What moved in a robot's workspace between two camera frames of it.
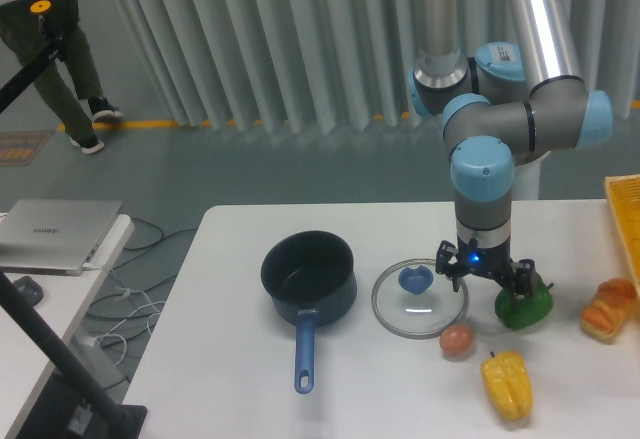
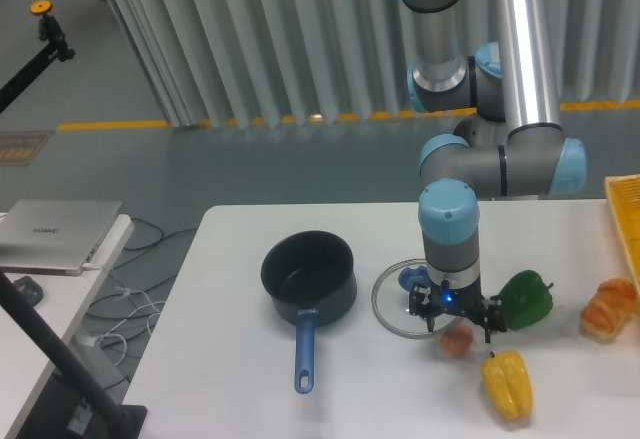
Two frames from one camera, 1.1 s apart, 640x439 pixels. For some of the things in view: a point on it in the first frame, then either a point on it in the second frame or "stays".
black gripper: [463, 259] → [430, 301]
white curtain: [327, 43] stays
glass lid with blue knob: [412, 299] stays
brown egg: [456, 339] stays
